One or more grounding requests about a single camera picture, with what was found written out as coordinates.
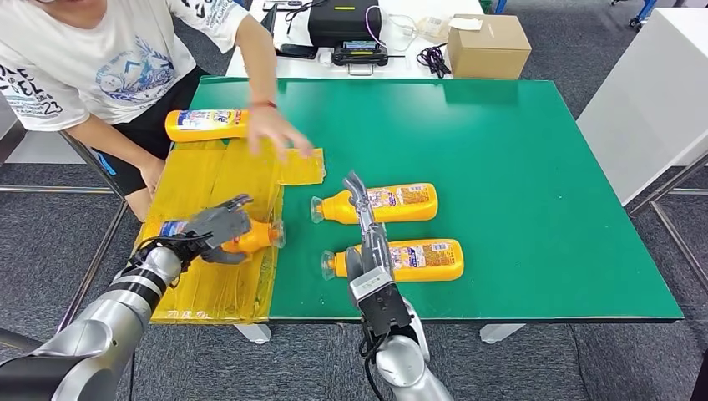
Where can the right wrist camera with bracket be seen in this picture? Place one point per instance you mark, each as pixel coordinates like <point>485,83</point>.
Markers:
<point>381,304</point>

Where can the white table foot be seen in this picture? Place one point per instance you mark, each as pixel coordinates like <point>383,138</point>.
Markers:
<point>500,332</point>
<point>253,333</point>

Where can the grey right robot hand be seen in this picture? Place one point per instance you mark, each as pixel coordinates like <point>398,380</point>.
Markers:
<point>376,249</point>

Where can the yellow taped cardboard mat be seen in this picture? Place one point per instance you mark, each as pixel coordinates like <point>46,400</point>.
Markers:
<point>221,288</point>

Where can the person's left hand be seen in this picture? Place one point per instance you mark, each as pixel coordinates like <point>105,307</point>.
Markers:
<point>271,130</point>

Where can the clear plastic bag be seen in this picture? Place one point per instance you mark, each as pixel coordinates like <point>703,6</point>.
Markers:
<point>432,27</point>

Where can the metal table frame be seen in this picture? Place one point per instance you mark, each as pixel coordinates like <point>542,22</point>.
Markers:
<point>664,185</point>

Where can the person's left forearm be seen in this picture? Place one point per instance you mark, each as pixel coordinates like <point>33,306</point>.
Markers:
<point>260,66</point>

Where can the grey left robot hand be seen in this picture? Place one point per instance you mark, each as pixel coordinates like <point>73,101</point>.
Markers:
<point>227,257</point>

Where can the orange detergent bottle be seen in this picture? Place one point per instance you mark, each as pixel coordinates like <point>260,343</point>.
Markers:
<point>431,271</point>
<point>404,213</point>
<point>204,133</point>
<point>262,235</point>

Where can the brown cardboard box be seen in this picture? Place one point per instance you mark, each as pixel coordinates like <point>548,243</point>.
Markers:
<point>488,55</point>

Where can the person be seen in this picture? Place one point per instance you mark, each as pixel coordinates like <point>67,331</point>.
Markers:
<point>83,66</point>

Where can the steel table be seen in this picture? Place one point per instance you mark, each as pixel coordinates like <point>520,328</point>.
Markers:
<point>8,144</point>

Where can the black smartphone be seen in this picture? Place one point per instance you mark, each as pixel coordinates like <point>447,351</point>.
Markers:
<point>298,51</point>

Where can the blue cart frame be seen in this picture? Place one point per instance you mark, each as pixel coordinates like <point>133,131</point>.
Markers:
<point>644,8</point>

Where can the black case with yellow stripe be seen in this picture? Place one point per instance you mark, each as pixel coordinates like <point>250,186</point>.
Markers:
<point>344,25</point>

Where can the person's right hand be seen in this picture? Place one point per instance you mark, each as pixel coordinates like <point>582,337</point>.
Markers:
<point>153,174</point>

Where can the white paper sheet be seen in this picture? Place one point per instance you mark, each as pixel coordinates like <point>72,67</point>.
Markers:
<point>464,23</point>

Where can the small white adapter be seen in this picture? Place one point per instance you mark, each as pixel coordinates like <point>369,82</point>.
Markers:
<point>325,56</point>

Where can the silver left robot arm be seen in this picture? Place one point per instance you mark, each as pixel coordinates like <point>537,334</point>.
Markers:
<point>99,326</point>

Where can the white desk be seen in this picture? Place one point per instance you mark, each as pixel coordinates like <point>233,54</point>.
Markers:
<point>401,65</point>

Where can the person's right forearm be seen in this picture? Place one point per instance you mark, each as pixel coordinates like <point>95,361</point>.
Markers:
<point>108,141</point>

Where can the black handheld device with screen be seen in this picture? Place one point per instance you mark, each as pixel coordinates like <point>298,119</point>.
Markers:
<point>359,54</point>

